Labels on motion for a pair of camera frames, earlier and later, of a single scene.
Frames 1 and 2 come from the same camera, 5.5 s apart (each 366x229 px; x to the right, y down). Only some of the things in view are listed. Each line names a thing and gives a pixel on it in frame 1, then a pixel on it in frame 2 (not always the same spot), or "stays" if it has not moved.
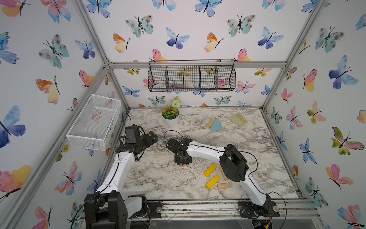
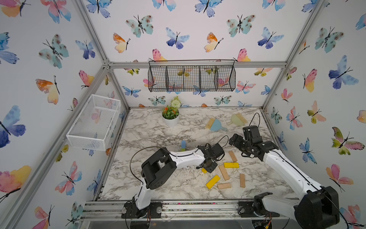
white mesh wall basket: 90,129 stays
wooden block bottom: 224,185 stays
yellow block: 213,181 stays
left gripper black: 150,141 to 214,166
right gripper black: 186,161 to 237,141
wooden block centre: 225,178 stays
